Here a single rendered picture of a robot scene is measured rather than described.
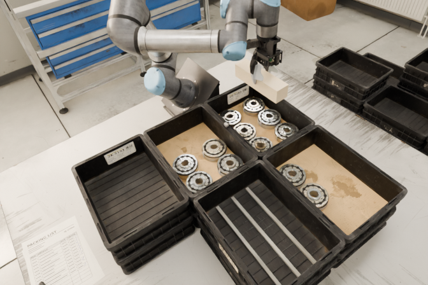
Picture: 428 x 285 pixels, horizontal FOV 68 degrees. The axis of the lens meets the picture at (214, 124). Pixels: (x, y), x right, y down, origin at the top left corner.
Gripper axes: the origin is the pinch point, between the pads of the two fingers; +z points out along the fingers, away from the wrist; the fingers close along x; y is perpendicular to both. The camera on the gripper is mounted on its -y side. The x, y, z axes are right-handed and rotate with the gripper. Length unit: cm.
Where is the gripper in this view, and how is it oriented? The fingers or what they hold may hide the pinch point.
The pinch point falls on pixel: (260, 77)
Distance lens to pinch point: 129.5
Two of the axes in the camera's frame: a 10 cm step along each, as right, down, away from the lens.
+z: 0.6, 7.1, 7.0
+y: 6.1, 5.3, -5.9
